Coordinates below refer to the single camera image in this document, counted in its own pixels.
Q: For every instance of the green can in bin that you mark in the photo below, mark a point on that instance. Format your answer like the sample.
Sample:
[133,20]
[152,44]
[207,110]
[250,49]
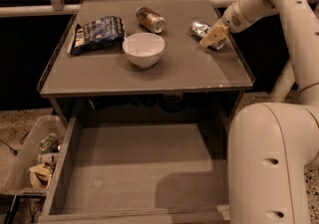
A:
[49,143]

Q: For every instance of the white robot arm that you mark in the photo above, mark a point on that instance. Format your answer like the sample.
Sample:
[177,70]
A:
[270,144]

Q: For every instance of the yellow crumpled wrapper in bin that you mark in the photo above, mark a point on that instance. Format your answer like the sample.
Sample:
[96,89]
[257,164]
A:
[41,175]

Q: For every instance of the silver blue redbull can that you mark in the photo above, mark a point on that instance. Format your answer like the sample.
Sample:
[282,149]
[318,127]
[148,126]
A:
[199,29]

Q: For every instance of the white ceramic bowl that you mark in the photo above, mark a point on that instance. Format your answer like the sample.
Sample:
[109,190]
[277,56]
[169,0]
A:
[144,49]

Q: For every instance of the white can in bin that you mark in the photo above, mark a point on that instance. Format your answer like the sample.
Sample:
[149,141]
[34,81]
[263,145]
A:
[51,157]

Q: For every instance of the grey cabinet with table top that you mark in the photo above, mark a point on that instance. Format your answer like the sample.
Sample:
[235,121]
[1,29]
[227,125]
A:
[184,66]

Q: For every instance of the clear plastic bin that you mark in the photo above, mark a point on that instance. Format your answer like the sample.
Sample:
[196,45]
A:
[18,180]

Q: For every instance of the open grey top drawer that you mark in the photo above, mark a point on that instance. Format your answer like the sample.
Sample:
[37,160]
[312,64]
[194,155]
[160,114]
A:
[134,165]

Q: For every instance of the gold brown soda can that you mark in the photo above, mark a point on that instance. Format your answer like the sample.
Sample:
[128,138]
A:
[150,19]

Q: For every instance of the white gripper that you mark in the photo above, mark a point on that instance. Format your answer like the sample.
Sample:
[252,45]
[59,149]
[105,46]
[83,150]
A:
[233,21]

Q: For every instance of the blue chip bag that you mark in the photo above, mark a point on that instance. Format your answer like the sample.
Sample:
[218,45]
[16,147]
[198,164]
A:
[103,33]

